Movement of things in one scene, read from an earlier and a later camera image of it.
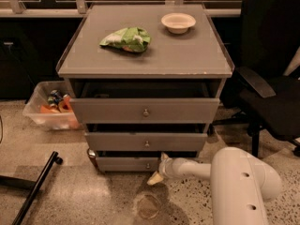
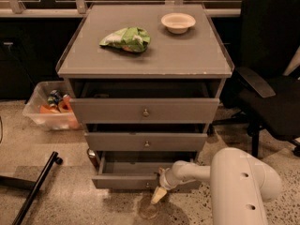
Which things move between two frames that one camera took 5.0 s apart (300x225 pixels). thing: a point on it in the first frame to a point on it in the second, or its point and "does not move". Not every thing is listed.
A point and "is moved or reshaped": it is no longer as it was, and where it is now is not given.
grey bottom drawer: (136, 163) is moved or reshaped
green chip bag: (130, 39) does not move
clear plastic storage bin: (52, 105) does not move
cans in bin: (54, 98) does not move
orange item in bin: (65, 107) does not move
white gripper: (168, 168) to (168, 179)
